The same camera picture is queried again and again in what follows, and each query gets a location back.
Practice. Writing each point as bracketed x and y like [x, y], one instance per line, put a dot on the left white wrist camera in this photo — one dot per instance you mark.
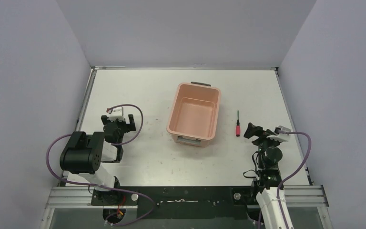
[115, 114]

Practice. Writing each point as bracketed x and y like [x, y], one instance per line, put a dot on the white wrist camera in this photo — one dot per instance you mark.
[115, 114]
[280, 134]

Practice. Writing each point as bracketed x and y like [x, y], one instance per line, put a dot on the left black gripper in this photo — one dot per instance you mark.
[117, 123]

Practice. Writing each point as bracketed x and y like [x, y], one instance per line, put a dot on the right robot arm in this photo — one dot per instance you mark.
[268, 188]

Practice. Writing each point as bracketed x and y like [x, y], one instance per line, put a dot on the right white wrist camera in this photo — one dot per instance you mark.
[280, 134]

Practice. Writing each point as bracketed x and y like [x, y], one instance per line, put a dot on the pink plastic bin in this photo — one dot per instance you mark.
[194, 114]

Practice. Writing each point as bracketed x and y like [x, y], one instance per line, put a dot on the red green screwdriver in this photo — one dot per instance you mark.
[238, 129]

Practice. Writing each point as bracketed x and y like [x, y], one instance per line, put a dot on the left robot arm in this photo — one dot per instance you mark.
[85, 155]

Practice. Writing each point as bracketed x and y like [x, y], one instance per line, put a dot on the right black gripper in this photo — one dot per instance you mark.
[253, 131]

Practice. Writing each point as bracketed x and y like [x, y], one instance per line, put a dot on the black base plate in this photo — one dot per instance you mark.
[185, 203]

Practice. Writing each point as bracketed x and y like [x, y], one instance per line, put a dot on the aluminium frame rail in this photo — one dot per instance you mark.
[70, 208]

